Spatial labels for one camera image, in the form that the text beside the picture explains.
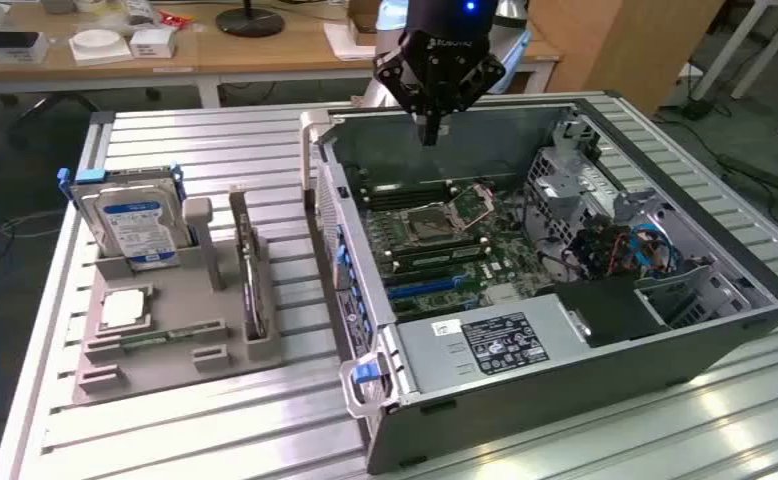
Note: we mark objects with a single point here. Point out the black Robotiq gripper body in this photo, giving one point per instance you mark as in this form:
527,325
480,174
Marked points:
451,30

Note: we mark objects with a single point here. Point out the black graphics card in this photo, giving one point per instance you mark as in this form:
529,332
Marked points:
251,270

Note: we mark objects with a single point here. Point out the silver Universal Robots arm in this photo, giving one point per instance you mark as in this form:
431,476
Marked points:
383,97

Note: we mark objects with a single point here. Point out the blue slot retainer strip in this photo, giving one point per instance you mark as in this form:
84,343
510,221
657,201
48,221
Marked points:
343,260

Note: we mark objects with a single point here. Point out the blue expansion slot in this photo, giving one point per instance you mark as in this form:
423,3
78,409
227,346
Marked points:
422,289

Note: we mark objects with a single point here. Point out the white papers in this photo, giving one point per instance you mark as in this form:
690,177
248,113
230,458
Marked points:
344,42

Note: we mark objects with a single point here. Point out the brown cardboard box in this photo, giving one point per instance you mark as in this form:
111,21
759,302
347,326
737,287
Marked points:
362,17

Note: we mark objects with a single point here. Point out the silver drive cage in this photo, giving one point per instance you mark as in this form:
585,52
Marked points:
562,170

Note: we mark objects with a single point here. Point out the wooden cabinet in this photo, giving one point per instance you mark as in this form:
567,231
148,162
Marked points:
635,45

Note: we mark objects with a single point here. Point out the black round lamp base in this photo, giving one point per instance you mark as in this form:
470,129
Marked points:
250,22

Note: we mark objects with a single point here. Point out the metal socket cover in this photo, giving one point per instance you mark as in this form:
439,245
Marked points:
475,202

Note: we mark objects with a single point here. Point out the CPU socket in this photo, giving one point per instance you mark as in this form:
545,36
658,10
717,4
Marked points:
431,225

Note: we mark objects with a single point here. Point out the black power adapter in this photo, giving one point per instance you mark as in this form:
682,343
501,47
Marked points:
698,110

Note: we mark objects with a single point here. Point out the red packet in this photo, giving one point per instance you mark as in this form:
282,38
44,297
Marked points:
180,21

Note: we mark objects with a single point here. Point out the green motherboard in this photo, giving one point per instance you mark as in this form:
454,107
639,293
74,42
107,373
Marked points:
502,255

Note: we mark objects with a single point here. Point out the RAM stick with label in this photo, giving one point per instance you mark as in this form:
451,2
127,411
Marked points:
442,256

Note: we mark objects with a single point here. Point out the white labelled box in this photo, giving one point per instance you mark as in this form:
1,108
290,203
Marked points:
152,42

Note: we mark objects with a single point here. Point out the white round holder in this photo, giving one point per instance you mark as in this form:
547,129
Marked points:
100,46

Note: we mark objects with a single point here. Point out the black floor stand base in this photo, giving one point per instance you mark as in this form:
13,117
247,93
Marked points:
769,172

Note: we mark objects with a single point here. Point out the hard disk with blue carrier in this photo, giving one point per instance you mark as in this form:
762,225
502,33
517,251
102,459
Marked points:
131,225

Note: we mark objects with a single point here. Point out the black chair base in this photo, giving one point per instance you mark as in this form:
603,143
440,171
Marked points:
41,112

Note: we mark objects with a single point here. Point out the silver disk bay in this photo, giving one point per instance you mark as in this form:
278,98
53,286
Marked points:
689,300

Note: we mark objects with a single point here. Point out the grey power supply unit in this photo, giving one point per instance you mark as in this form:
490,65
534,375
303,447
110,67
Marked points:
442,360

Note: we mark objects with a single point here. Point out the grey parts rack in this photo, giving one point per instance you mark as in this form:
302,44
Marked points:
175,310

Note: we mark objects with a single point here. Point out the black and white box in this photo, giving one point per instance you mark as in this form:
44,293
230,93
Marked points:
15,47

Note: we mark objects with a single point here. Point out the blue case latch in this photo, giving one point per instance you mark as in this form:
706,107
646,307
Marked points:
363,374

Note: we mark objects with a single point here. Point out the silver CPU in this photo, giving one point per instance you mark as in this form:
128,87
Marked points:
124,307

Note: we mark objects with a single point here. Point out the green RAM stick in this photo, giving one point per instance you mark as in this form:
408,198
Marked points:
162,337

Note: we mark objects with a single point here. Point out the open black PC case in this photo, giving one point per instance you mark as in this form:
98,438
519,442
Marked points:
562,400

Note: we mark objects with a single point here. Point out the white table frame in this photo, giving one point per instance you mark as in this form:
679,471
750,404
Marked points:
718,55

